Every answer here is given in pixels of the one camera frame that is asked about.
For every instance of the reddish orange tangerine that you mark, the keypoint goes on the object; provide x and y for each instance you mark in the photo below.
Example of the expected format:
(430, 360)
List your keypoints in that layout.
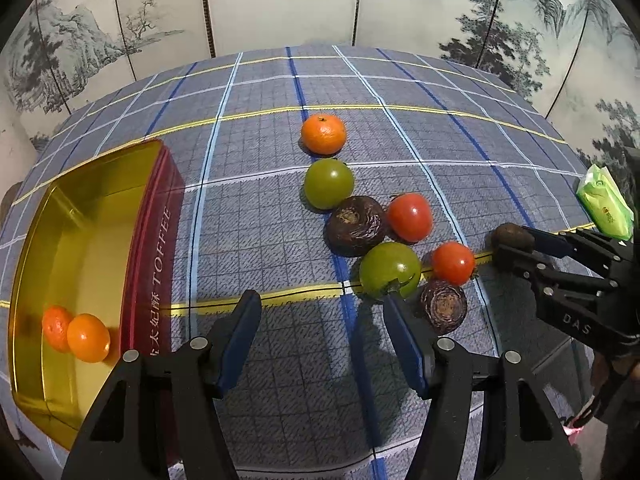
(55, 327)

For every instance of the person's right hand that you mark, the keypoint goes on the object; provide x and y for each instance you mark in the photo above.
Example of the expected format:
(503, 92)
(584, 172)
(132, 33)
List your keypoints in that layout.
(601, 377)

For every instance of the red tomato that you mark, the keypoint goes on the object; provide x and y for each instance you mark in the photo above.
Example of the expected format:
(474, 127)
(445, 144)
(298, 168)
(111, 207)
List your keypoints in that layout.
(453, 262)
(410, 216)

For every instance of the blue-grey plaid tablecloth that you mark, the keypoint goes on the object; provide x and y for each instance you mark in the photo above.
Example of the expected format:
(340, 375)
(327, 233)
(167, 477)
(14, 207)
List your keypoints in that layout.
(280, 90)

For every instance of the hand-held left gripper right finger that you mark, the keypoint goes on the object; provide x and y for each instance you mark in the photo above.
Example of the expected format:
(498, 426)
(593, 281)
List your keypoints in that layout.
(407, 345)

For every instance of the painted folding screen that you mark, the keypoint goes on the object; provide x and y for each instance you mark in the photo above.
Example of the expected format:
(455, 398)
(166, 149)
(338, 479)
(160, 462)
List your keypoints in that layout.
(280, 0)

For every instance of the grey round stool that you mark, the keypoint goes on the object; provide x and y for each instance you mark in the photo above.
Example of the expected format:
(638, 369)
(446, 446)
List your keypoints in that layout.
(7, 202)

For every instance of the green tomato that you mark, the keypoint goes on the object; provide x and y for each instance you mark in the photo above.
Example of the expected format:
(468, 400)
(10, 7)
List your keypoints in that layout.
(390, 270)
(329, 183)

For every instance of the red and gold tin box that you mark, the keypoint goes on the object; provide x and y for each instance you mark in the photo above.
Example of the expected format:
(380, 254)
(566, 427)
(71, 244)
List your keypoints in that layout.
(90, 240)

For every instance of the tangerine with green stem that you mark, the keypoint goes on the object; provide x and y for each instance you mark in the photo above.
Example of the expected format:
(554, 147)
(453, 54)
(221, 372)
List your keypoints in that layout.
(323, 133)

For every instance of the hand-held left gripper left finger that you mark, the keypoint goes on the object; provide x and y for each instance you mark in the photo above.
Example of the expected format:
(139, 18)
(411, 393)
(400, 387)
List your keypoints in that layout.
(242, 340)

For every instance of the brown kiwi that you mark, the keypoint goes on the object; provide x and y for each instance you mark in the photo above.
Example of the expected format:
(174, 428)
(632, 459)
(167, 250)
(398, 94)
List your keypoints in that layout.
(510, 236)

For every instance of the orange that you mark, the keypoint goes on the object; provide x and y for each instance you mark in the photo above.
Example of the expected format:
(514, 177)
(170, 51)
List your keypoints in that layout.
(88, 337)

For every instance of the pink object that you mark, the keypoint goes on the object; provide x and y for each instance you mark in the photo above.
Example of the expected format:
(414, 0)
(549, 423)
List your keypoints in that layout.
(577, 422)

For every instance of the dark brown wrinkled fruit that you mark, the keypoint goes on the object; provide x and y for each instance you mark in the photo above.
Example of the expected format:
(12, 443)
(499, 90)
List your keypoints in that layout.
(356, 225)
(443, 306)

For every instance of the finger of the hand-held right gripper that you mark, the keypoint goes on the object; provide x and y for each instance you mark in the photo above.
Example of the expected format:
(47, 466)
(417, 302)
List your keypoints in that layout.
(555, 246)
(520, 262)

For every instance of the green tissue packet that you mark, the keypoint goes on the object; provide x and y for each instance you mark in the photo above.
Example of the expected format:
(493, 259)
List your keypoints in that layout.
(602, 200)

